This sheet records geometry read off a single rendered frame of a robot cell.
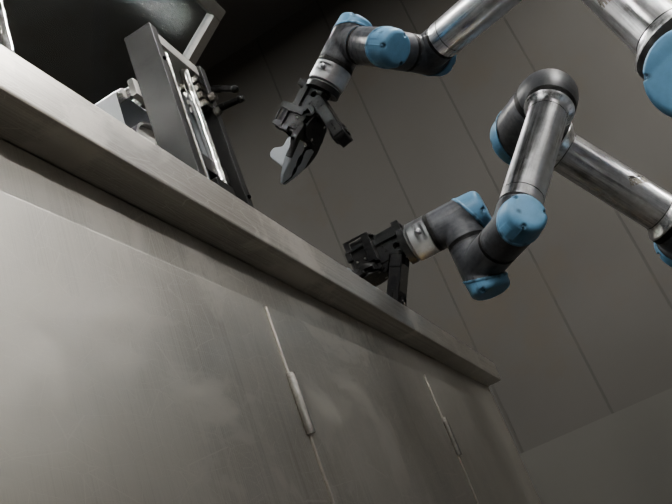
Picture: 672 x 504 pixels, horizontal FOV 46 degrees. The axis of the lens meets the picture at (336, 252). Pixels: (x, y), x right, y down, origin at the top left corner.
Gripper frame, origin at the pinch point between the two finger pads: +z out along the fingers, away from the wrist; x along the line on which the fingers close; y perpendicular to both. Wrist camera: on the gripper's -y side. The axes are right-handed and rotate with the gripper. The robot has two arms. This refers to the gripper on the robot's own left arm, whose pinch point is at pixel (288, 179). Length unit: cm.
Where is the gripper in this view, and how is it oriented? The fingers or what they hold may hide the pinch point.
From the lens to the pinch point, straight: 157.7
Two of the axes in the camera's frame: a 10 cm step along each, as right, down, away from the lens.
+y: -8.0, -3.6, 4.8
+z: -4.4, 8.9, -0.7
